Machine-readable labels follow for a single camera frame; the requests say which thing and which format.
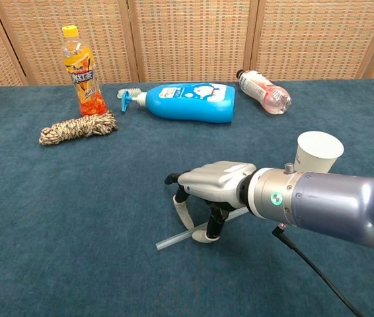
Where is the woven rattan folding screen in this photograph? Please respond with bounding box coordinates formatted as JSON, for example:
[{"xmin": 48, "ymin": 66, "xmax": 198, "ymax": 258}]
[{"xmin": 0, "ymin": 0, "xmax": 374, "ymax": 88}]

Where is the blue pump soap bottle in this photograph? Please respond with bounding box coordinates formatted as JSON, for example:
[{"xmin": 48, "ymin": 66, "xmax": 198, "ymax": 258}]
[{"xmin": 119, "ymin": 82, "xmax": 237, "ymax": 125}]

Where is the blue carpet table cover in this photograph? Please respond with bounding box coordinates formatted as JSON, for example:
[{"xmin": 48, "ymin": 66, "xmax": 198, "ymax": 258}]
[{"xmin": 0, "ymin": 77, "xmax": 374, "ymax": 317}]

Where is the orange iced tea bottle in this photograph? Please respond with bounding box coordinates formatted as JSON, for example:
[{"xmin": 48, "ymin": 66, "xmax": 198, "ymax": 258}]
[{"xmin": 61, "ymin": 24, "xmax": 109, "ymax": 118}]

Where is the beige braided rope bundle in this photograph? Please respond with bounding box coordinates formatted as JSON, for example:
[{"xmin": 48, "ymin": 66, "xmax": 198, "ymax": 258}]
[{"xmin": 38, "ymin": 110, "xmax": 119, "ymax": 146}]

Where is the translucent plastic drinking straw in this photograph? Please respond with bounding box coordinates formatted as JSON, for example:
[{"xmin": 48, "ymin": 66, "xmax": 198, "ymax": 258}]
[{"xmin": 155, "ymin": 207, "xmax": 250, "ymax": 252}]

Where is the white paper cup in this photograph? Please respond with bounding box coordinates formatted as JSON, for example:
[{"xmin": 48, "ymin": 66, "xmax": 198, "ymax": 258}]
[{"xmin": 293, "ymin": 131, "xmax": 345, "ymax": 174}]

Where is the pink drink plastic bottle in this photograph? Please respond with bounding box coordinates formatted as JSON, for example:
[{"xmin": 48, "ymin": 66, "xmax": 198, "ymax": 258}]
[{"xmin": 236, "ymin": 69, "xmax": 293, "ymax": 116}]

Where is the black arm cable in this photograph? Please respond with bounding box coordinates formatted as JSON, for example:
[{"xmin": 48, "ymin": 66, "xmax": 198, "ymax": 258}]
[{"xmin": 272, "ymin": 222, "xmax": 365, "ymax": 317}]

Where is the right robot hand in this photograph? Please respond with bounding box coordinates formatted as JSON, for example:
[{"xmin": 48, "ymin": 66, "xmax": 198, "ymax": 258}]
[{"xmin": 164, "ymin": 160, "xmax": 258, "ymax": 244}]

